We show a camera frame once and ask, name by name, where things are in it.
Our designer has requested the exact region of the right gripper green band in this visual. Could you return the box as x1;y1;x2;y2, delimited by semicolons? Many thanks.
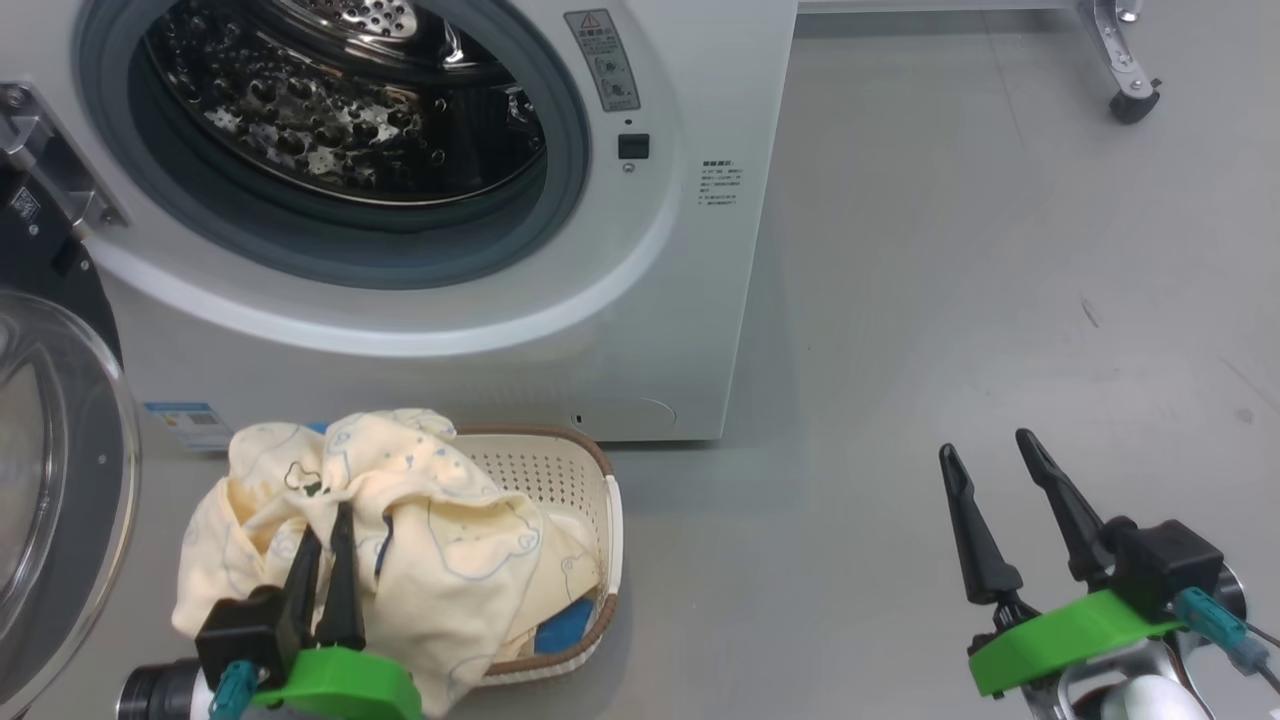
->
937;427;1187;720

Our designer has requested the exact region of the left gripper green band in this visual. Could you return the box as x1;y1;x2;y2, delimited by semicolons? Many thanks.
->
250;501;424;720

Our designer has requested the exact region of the cream printed garment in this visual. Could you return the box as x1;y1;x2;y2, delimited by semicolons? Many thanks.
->
171;407;603;717

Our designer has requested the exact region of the dark round washing machine door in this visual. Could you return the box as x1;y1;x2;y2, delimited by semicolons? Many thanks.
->
0;165;144;717

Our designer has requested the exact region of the cream perforated laundry basket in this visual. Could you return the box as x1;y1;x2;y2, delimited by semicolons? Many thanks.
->
448;427;624;687

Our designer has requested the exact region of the white washing machine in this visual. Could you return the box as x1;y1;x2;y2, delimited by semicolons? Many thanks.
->
0;0;801;447

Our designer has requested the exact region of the steel washing machine drum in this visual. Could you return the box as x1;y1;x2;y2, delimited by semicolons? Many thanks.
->
143;0;548;208

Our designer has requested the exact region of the grey rubber door gasket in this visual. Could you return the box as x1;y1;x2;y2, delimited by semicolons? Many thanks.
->
74;0;593;292

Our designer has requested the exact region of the blue energy label sticker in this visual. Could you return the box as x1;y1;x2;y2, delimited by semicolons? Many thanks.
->
142;401;234;454

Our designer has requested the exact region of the small printed text label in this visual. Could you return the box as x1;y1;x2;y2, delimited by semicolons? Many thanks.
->
699;157;742;209

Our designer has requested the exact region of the white rolling partition panel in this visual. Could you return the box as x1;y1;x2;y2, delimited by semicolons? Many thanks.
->
797;0;1164;126

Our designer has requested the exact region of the grey warning sticker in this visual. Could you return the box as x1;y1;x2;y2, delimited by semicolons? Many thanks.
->
564;9;643;114

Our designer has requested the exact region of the teal left camera connector cable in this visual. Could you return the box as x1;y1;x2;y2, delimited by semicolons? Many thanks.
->
209;659;260;720

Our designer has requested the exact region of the teal camera connector cable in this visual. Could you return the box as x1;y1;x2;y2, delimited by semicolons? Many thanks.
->
1174;587;1280;693
209;659;260;720

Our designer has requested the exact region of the teal right camera connector cable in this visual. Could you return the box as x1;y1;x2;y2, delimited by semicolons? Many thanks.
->
1174;587;1280;693

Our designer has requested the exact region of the metal door hinge bracket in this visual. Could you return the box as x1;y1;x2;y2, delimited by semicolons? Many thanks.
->
0;82;130;237

